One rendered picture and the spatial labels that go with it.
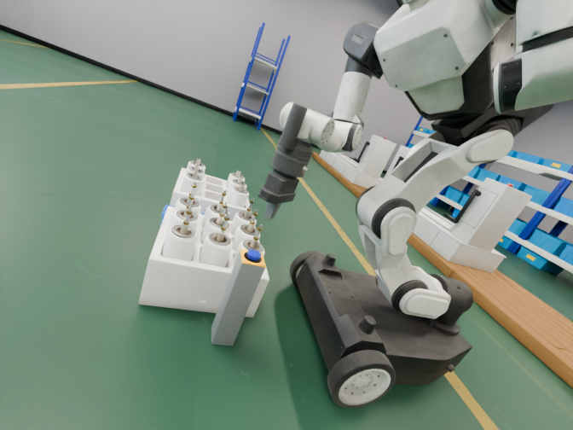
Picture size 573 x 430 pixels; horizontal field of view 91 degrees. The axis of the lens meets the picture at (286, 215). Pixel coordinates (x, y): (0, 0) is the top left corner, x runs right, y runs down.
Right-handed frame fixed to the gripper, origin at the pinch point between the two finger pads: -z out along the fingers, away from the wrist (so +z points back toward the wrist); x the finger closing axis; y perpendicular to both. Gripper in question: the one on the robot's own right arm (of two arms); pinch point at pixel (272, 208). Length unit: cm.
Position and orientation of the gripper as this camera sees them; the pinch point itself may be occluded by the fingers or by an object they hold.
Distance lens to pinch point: 74.5
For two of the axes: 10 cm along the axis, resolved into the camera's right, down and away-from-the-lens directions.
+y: 7.8, 4.8, -4.0
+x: -5.1, 1.2, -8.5
